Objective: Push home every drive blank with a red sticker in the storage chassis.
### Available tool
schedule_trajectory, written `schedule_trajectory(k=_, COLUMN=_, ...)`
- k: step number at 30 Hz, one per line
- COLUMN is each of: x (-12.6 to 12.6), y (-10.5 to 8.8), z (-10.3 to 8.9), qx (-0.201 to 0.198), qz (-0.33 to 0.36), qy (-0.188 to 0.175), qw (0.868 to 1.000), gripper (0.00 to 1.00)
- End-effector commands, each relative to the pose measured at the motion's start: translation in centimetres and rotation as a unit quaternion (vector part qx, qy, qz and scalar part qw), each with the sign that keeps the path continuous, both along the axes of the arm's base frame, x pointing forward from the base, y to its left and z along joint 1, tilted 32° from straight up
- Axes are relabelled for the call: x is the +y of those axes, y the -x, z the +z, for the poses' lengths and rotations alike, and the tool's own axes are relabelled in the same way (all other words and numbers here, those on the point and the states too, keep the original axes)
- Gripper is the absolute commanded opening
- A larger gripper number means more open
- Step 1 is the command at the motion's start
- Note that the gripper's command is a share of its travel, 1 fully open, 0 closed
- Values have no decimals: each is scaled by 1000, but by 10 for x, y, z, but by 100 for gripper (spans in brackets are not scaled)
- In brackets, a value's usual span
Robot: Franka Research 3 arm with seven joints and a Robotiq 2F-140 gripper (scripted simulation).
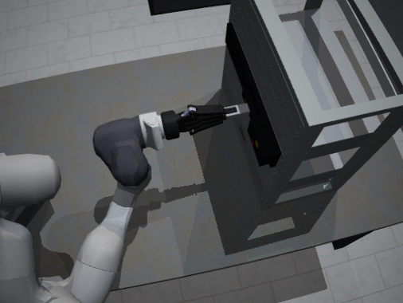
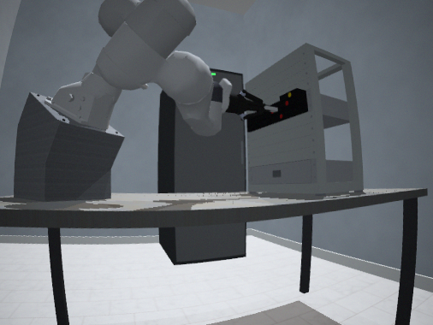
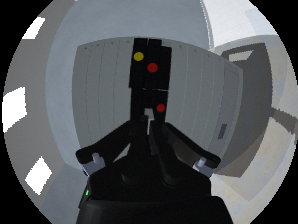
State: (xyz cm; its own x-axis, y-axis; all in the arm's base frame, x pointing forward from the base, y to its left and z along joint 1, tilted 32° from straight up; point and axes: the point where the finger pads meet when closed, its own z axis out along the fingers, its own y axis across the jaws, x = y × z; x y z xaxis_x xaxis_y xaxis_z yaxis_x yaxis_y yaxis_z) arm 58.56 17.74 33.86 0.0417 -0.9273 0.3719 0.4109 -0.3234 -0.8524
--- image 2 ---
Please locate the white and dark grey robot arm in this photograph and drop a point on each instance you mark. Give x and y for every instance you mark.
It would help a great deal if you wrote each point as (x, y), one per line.
(128, 62)

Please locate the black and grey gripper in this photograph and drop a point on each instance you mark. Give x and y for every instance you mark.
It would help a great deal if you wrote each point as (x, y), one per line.
(238, 105)

